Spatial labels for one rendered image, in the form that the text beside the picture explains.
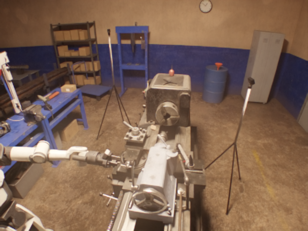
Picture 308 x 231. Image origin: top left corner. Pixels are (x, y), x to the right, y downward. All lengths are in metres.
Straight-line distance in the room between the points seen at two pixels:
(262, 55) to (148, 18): 3.06
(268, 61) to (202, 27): 1.87
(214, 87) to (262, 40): 1.60
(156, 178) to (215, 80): 3.84
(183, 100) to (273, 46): 3.55
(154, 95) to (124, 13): 3.68
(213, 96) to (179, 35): 1.87
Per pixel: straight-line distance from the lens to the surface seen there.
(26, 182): 3.00
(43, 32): 6.81
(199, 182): 1.60
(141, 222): 1.54
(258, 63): 5.13
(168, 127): 2.46
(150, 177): 1.21
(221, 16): 5.28
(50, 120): 3.13
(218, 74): 4.73
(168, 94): 2.08
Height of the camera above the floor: 2.07
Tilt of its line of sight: 30 degrees down
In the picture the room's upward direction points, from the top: straight up
